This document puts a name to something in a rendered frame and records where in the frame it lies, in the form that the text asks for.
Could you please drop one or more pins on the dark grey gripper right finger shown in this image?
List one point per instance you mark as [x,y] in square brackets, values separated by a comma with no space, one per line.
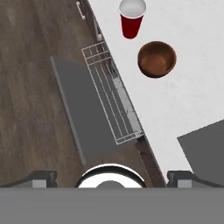
[182,179]

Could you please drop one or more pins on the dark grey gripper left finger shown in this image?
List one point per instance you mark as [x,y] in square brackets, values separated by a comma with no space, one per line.
[40,179]

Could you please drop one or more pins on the grey dishwasher door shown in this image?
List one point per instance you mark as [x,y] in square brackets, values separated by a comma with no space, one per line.
[84,110]

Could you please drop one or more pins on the brown wooden bowl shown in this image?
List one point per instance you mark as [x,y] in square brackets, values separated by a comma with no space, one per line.
[157,59]

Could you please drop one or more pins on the red plastic cup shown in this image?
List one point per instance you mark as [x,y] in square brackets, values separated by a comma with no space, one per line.
[131,20]

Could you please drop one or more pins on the grey sink basin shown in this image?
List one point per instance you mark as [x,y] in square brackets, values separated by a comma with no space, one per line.
[205,151]

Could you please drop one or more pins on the dark wooden cupboard front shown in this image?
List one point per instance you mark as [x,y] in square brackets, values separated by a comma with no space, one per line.
[150,162]

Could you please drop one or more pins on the white and black round disc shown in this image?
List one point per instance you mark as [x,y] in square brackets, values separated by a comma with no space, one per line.
[110,178]

